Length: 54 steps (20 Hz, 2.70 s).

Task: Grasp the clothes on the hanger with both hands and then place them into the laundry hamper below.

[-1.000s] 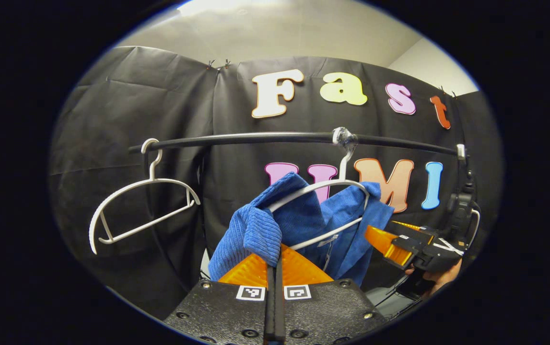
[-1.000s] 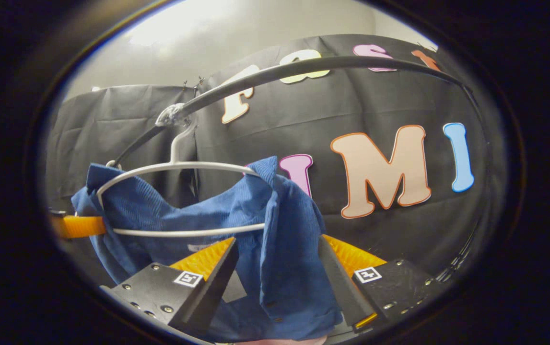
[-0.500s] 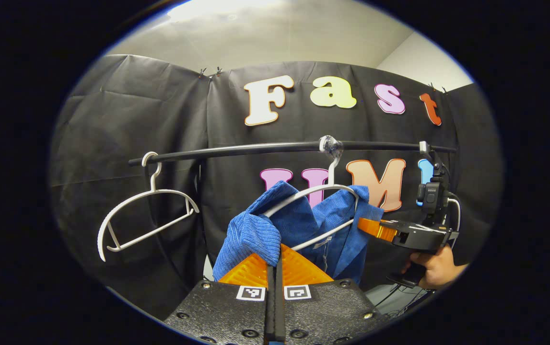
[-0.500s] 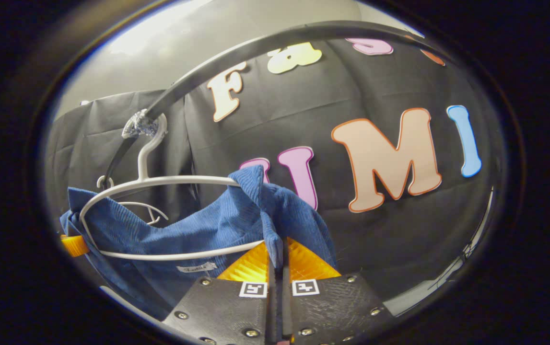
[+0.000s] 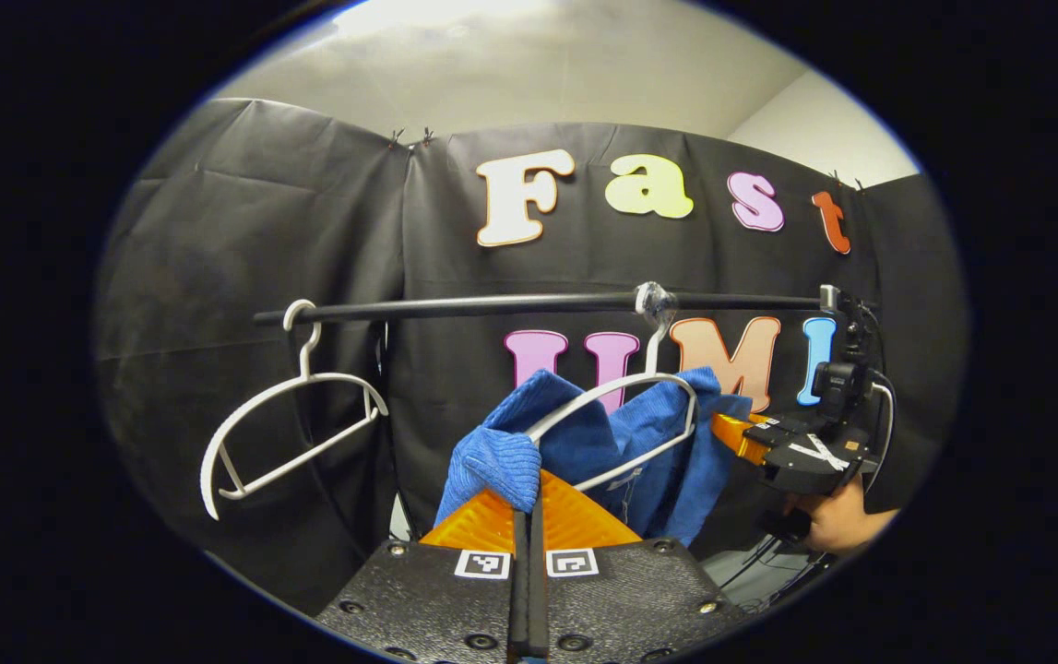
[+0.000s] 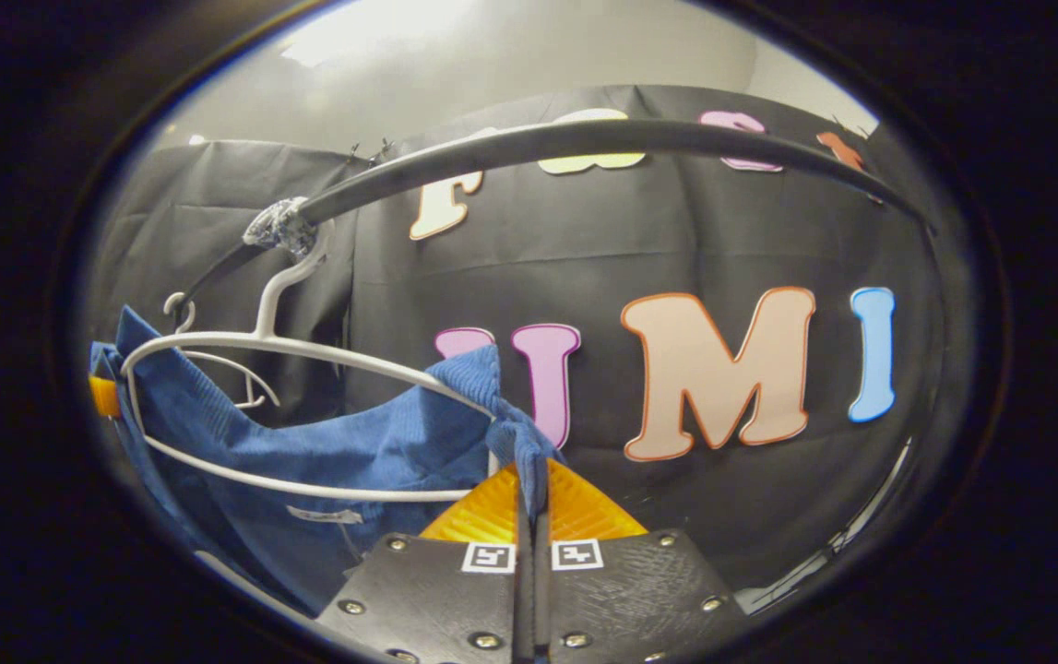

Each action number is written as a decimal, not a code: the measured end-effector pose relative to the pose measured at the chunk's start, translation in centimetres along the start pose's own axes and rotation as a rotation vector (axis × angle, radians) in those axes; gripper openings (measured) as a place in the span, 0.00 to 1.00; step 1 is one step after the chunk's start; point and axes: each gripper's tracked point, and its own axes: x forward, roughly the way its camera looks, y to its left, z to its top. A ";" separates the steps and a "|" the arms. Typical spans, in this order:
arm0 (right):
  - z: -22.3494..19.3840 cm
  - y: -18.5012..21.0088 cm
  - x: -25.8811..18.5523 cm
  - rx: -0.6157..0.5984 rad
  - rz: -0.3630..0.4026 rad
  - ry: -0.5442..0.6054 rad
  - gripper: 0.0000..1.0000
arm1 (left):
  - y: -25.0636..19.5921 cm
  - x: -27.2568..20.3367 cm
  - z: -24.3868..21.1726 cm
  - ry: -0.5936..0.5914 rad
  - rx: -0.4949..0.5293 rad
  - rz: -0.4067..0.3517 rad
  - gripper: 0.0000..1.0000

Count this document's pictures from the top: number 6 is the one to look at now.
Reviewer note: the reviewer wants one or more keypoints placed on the black backdrop clip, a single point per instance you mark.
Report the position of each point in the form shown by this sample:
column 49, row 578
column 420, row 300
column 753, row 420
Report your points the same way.
column 355, row 152
column 387, row 146

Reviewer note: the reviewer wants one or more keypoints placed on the plain white hanger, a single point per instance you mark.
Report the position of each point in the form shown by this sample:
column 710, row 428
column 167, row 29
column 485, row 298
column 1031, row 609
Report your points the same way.
column 180, row 304

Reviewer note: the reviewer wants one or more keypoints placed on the black clothes rack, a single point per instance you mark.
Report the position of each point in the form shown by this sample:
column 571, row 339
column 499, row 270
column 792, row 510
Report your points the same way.
column 584, row 136

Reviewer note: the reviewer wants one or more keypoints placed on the clear tape wrap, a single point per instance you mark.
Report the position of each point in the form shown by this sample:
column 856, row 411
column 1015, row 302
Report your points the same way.
column 281, row 226

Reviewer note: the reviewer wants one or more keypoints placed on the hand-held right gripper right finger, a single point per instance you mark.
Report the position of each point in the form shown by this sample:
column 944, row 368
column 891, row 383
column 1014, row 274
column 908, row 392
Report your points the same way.
column 621, row 590

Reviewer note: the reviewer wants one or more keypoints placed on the white hanger with taped hook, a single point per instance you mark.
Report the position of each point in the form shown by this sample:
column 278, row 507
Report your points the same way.
column 307, row 348

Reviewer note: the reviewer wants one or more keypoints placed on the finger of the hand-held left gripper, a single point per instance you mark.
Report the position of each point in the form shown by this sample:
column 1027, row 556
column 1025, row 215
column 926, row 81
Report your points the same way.
column 105, row 397

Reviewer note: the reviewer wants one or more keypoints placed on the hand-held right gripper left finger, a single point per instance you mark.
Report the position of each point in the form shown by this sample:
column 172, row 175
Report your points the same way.
column 436, row 590

